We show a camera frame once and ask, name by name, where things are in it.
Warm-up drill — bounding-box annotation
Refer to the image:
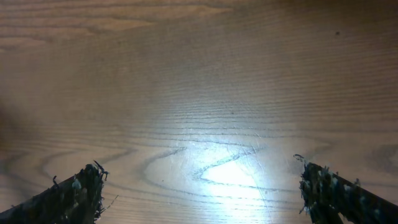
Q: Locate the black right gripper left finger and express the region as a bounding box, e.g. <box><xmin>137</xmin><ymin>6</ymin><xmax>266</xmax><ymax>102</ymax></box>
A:
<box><xmin>1</xmin><ymin>162</ymin><xmax>109</xmax><ymax>224</ymax></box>

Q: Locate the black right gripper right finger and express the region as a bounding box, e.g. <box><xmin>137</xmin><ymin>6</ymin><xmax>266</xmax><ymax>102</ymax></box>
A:
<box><xmin>294</xmin><ymin>154</ymin><xmax>397</xmax><ymax>224</ymax></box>

